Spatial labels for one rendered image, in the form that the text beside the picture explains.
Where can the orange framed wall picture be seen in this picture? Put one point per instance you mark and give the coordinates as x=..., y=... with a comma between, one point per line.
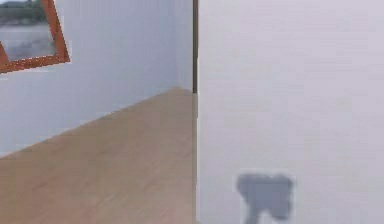
x=26, y=36

